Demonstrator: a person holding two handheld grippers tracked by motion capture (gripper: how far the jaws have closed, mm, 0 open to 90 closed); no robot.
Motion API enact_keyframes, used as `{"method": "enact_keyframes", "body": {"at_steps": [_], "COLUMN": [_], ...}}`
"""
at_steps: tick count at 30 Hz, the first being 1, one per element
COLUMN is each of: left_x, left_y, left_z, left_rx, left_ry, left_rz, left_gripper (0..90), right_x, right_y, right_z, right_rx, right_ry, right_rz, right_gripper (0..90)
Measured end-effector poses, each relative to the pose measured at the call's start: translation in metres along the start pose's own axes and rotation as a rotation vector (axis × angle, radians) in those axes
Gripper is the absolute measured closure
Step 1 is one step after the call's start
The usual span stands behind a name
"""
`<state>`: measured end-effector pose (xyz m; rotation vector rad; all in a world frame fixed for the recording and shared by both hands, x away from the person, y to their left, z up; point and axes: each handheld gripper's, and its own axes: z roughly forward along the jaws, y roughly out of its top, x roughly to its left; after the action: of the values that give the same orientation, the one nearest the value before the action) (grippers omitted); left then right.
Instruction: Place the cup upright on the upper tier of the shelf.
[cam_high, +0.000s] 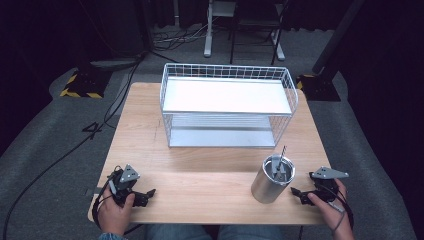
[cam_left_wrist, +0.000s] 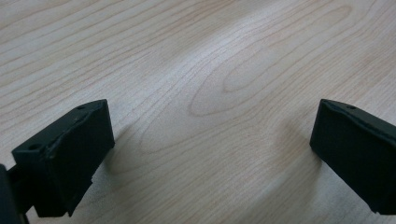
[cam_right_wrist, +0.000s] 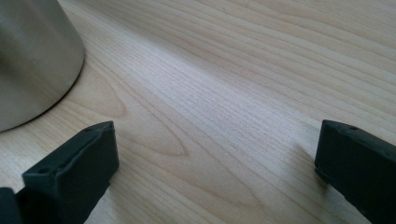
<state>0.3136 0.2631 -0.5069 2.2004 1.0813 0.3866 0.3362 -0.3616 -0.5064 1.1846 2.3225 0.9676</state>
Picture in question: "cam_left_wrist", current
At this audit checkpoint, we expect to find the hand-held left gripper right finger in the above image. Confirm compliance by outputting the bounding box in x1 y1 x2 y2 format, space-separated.
309 98 396 216

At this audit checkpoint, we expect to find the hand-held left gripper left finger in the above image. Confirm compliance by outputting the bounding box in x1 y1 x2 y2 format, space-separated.
7 99 116 218

